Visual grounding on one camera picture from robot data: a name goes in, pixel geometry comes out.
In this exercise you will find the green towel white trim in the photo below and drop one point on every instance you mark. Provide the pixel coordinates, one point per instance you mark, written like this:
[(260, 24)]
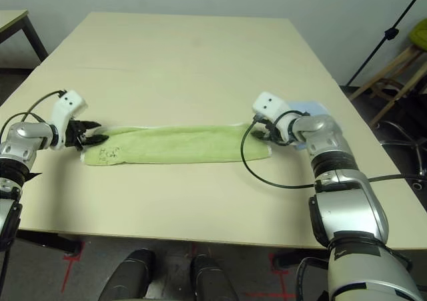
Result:
[(183, 144)]

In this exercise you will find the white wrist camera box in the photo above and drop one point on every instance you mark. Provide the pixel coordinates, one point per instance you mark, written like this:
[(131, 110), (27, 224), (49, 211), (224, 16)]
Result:
[(68, 104), (268, 104)]

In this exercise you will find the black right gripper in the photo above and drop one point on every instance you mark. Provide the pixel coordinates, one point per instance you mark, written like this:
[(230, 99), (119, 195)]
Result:
[(275, 133)]

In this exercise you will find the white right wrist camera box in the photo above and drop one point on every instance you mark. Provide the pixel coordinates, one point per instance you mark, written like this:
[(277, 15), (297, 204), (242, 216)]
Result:
[(268, 104)]

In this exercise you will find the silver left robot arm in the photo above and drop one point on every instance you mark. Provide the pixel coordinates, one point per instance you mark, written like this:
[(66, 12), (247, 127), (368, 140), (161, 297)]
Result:
[(23, 137)]

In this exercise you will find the chrome office chair base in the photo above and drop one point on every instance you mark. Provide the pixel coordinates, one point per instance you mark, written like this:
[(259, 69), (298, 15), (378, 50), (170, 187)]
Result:
[(397, 129)]

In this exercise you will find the green cushion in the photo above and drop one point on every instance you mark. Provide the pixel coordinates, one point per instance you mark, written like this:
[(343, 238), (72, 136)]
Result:
[(420, 35)]

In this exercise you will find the black table foot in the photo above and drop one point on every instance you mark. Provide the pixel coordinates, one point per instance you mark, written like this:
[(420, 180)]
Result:
[(297, 261), (50, 241)]

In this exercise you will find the beige table black frame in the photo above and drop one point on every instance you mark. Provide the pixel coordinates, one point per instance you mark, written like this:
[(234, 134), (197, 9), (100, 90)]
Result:
[(10, 19)]

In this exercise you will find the black tripod stand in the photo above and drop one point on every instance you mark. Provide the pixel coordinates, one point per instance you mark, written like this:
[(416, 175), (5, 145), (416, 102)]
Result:
[(390, 34)]

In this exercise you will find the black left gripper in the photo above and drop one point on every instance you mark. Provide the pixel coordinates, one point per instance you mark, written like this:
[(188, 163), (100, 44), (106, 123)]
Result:
[(75, 134)]

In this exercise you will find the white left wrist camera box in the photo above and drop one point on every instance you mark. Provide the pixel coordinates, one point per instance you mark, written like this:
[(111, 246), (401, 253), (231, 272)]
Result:
[(68, 104)]

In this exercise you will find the black robot right foot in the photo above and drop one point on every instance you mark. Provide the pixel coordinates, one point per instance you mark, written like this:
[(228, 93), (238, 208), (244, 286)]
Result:
[(213, 281)]

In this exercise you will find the folded light blue towel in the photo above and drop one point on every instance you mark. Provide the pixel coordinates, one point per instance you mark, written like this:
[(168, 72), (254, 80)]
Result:
[(310, 107)]

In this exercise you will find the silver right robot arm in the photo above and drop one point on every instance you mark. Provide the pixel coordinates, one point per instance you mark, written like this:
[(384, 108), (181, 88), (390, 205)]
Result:
[(347, 214)]

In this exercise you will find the wooden stool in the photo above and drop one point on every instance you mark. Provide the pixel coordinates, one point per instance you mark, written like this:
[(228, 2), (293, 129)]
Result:
[(400, 55)]

